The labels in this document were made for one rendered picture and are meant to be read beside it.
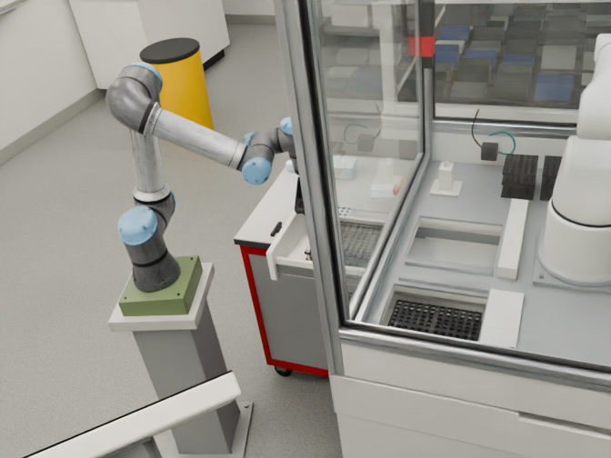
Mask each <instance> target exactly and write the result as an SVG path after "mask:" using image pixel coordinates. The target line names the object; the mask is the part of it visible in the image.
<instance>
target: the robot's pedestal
mask: <svg viewBox="0 0 611 458"><path fill-rule="evenodd" d="M201 265H202V268H203V272H202V275H201V278H200V281H199V284H198V286H197V289H196V292H195V297H194V300H193V302H192V305H191V308H190V311H189V314H184V315H152V316H123V314H122V312H121V309H120V307H119V304H118V302H119V300H120V298H119V300H118V302H117V304H116V307H115V309H114V311H113V313H112V315H111V317H110V319H109V322H108V324H109V326H110V328H111V331H112V332H115V331H132V333H133V335H134V338H135V341H136V344H137V346H138V349H139V351H140V354H141V355H142V358H143V360H144V363H145V367H146V370H147V371H148V374H149V376H150V379H151V381H152V384H153V386H154V388H155V392H156V394H157V397H158V400H161V399H163V398H165V397H167V396H169V395H172V394H174V393H178V392H180V391H182V390H184V389H186V388H189V387H191V386H193V385H196V384H198V383H201V382H203V381H206V380H208V379H210V378H213V377H215V376H218V375H219V374H221V373H225V372H227V369H226V366H225V360H224V356H223V354H222V350H221V347H220V343H219V341H218V337H217V334H216V330H215V325H214V322H213V319H212V315H211V313H210V309H209V306H208V302H207V300H206V297H207V295H208V292H209V289H210V286H211V283H212V280H213V277H214V274H215V268H214V264H213V263H201ZM253 408H254V402H237V401H236V400H235V399H234V401H232V402H231V403H229V404H227V405H224V406H222V407H220V408H217V409H215V410H213V411H212V412H209V413H206V414H203V415H201V416H199V417H196V418H195V419H193V420H191V421H188V422H186V423H182V424H180V425H178V426H176V427H174V428H172V429H170V430H171V432H172V435H173V438H172V442H171V444H170V447H169V451H168V454H167V457H166V458H244V457H245V448H246V443H247V437H248V433H249V427H250V423H251V418H252V412H253Z"/></svg>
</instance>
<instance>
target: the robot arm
mask: <svg viewBox="0 0 611 458"><path fill-rule="evenodd" d="M162 87H163V80H162V76H161V75H160V74H159V72H158V71H157V70H156V69H155V68H154V67H153V66H151V65H150V64H147V63H144V62H133V63H131V64H129V65H128V66H126V67H125V68H123V69H122V71H121V73H120V75H119V76H118V77H117V78H116V79H115V80H114V82H113V83H112V84H110V86H109V87H108V89H107V92H106V97H105V100H106V105H107V108H108V110H109V112H110V113H111V115H112V116H113V117H114V118H115V119H116V120H117V121H118V122H119V123H121V124H123V125H124V126H126V127H128V133H129V138H130V145H131V151H132V156H133V163H134V168H135V180H136V187H135V188H134V190H133V197H134V202H135V207H134V208H132V209H130V210H128V212H127V213H124V214H123V215H122V216H121V217H120V219H119V221H118V230H119V235H120V237H121V239H122V241H123V242H124V245H125V249H126V250H127V252H128V255H129V257H130V260H131V262H132V265H133V281H134V284H135V287H136V288H137V289H138V290H140V291H143V292H156V291H160V290H162V289H165V288H166V287H168V286H170V285H171V284H173V283H174V282H175V281H176V280H177V279H178V277H179V275H180V274H181V268H180V266H179V263H178V262H177V260H176V259H175V258H174V257H173V256H172V255H171V254H170V253H169V252H168V250H167V247H166V244H165V240H164V233H165V229H166V228H167V226H168V223H169V221H170V219H171V217H172V215H173V214H174V211H175V195H174V194H173V192H172V191H170V187H169V185H168V184H166V183H165V179H164V172H163V165H162V156H161V149H160V142H159V137H160V138H162V139H164V140H166V141H168V142H170V143H173V144H176V145H179V146H181V147H183V148H185V149H187V150H190V151H192V152H194V153H197V154H200V155H202V156H204V157H206V158H209V159H211V160H213V161H216V162H218V163H220V164H223V165H226V166H228V167H230V168H233V169H235V170H237V171H239V172H241V173H242V175H243V177H244V179H245V180H246V181H247V182H248V183H250V184H254V185H258V184H263V183H264V182H265V181H266V180H267V179H268V177H269V175H270V173H271V171H272V164H273V161H274V157H275V154H281V153H284V152H288V153H289V156H290V157H289V159H290V160H291V162H292V166H293V168H294V169H295V173H296V174H297V175H299V172H298V166H297V160H296V154H295V142H294V137H293V130H292V124H291V118H290V116H289V117H286V118H285V119H283V120H282V121H281V124H280V125H281V126H279V127H277V128H272V129H267V130H263V131H254V132H253V133H250V134H246V135H245V136H244V142H243V143H240V142H238V141H236V140H234V139H232V138H230V137H227V136H225V135H223V134H219V133H218V132H216V131H213V130H211V129H209V128H206V127H204V126H202V125H200V124H197V123H195V122H192V121H190V120H188V119H185V118H184V117H182V116H179V115H177V114H174V113H171V112H169V111H167V110H165V109H163V108H161V105H160V96H159V93H160V92H161V91H162ZM295 212H296V213H297V214H304V215H305V208H304V203H303V196H302V190H301V184H300V178H299V177H297V186H296V194H295Z"/></svg>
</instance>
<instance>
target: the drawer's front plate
mask: <svg viewBox="0 0 611 458"><path fill-rule="evenodd" d="M305 228H306V223H305V218H304V214H297V213H296V212H295V209H294V210H293V212H292V213H291V214H290V216H289V217H288V219H287V220H286V222H285V224H284V226H283V227H282V229H281V230H280V232H279V233H278V235H277V236H276V238H275V240H274V241H273V242H272V244H271V245H270V247H269V248H268V250H267V251H266V257H267V261H268V266H269V271H270V275H271V279H272V280H277V279H278V277H279V276H280V274H279V273H278V272H277V267H276V257H277V256H281V257H288V255H290V253H291V251H292V250H293V248H294V246H295V244H296V242H297V241H298V239H299V237H300V236H301V234H302V232H303V231H304V230H305Z"/></svg>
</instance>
